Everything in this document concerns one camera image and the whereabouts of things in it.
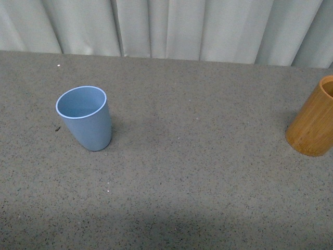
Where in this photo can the blue plastic cup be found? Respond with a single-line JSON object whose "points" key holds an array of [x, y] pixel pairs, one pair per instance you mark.
{"points": [[86, 114]]}

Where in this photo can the bamboo cylindrical holder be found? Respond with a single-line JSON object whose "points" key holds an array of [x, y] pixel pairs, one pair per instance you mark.
{"points": [[310, 133]]}

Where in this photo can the white pleated curtain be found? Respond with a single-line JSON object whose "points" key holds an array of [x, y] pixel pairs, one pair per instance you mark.
{"points": [[282, 33]]}

